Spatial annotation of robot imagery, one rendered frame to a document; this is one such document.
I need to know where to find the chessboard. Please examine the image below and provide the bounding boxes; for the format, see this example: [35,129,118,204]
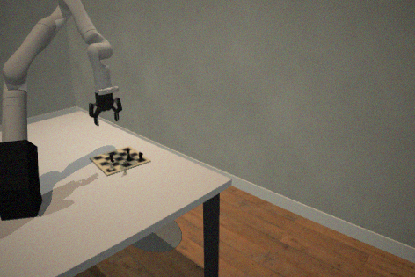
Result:
[90,146,151,176]

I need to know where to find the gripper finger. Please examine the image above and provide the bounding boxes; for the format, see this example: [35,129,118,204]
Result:
[89,103,106,126]
[108,98,122,121]

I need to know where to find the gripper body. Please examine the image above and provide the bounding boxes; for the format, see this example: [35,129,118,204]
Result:
[95,92,114,112]

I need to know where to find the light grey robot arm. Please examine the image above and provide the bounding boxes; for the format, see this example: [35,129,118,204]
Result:
[2,0,119,142]

